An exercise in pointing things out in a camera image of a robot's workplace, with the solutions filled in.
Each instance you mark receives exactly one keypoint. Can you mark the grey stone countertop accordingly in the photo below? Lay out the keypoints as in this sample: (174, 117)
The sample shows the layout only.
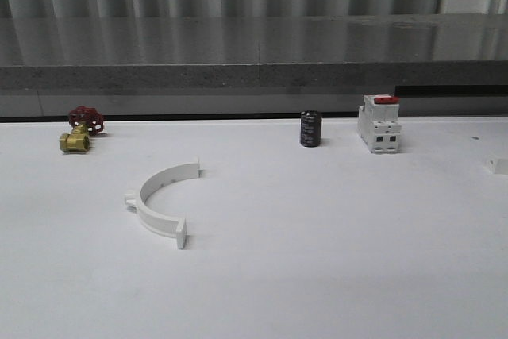
(406, 54)

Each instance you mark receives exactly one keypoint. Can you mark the black cylindrical capacitor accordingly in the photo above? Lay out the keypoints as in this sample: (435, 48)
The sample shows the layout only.
(310, 128)

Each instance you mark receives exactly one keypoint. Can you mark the brass valve red handwheel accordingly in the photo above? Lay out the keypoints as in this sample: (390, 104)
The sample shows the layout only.
(85, 122)

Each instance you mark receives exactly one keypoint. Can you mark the white half pipe clamp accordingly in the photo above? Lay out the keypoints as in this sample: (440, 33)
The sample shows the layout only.
(146, 201)
(498, 165)

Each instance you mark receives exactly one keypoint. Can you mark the white circuit breaker red switch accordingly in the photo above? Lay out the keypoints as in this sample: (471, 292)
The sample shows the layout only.
(378, 124)

